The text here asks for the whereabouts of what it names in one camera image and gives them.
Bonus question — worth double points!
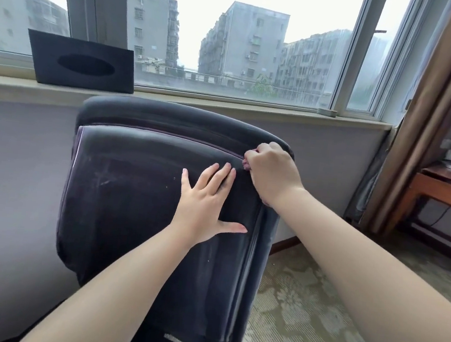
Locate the person's left hand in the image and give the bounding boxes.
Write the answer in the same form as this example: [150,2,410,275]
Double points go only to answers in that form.
[167,157,256,255]

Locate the person's right hand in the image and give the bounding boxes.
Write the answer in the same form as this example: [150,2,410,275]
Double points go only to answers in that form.
[238,138,310,211]

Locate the pink cleaning cloth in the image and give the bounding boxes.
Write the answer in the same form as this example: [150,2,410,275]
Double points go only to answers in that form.
[237,146,279,207]

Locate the black leather chair backrest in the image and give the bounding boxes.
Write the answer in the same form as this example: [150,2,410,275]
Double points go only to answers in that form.
[43,90,299,342]

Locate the person's left forearm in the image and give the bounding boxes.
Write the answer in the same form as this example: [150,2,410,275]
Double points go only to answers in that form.
[19,211,199,342]

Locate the person's right forearm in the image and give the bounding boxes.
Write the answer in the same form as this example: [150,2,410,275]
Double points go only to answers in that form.
[259,184,451,342]

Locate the dark wooden baseboard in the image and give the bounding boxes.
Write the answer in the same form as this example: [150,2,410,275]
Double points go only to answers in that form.
[402,221,451,260]
[269,234,304,259]

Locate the grey curtain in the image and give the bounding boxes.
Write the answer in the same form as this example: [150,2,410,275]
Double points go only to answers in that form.
[343,123,398,228]

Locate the wide grey apartment building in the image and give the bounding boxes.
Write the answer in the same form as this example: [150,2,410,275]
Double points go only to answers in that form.
[274,22,354,102]

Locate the tall grey apartment building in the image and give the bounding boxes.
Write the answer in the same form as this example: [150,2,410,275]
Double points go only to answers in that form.
[197,0,292,88]

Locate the brown curtain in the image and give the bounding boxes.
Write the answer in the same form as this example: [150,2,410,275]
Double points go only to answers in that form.
[360,0,451,246]

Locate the brown wooden desk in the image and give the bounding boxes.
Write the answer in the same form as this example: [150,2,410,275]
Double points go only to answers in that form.
[384,157,451,244]

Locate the grey building with antenna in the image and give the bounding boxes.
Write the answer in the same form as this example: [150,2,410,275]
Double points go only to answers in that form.
[117,0,185,69]

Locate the beige window sill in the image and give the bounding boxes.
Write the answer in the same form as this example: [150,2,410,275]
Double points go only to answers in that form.
[0,74,394,147]

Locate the black tissue box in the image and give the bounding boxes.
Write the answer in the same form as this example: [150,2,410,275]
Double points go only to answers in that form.
[23,29,140,95]

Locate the grey building roof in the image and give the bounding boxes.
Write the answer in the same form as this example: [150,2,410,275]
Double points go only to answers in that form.
[0,0,74,59]

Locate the black power cable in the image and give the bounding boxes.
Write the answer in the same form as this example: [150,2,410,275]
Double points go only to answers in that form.
[430,204,451,227]

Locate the grey window frame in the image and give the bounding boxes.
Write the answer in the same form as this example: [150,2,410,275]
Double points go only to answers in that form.
[0,0,436,127]

